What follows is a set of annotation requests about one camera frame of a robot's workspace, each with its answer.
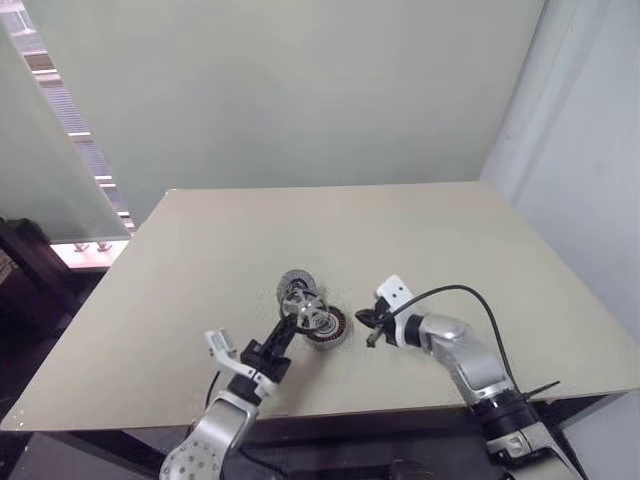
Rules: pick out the frosted glass partition panel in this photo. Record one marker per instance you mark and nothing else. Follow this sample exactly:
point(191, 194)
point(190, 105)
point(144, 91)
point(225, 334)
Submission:
point(45, 165)

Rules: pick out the black table frame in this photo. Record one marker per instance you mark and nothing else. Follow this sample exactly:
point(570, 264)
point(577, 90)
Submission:
point(350, 432)

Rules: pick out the silver spoked rotor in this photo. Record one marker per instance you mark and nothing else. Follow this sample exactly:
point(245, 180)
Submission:
point(306, 309)

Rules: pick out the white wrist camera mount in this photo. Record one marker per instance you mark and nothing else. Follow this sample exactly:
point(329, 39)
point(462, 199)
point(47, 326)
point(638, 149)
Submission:
point(220, 342)
point(395, 290)

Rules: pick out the metal glass clamp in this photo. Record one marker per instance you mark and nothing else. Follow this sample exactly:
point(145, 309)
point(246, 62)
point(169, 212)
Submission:
point(80, 246)
point(104, 245)

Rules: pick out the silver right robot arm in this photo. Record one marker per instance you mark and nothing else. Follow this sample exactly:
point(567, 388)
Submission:
point(470, 360)

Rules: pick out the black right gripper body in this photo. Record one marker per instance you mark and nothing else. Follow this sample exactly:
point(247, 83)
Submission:
point(386, 322)

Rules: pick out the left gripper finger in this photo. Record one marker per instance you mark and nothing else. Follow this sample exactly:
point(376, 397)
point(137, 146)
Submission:
point(278, 334)
point(291, 341)

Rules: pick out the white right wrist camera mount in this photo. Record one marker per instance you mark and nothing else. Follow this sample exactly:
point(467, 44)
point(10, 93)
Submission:
point(395, 290)

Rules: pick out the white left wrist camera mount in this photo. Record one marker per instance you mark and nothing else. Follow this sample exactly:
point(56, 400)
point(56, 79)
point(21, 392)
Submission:
point(220, 342)

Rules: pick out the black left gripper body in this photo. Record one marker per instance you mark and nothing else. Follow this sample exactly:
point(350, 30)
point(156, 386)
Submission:
point(267, 365)

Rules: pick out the dark cabinet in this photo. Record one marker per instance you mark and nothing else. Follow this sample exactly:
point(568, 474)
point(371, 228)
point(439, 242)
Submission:
point(25, 280)

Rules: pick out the round hinged housing lid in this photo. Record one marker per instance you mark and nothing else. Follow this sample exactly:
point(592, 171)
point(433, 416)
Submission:
point(296, 278)

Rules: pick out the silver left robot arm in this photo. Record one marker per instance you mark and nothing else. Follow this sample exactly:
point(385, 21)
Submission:
point(215, 435)

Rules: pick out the round metal motor stator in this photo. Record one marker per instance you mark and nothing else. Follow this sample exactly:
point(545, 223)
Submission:
point(334, 334)

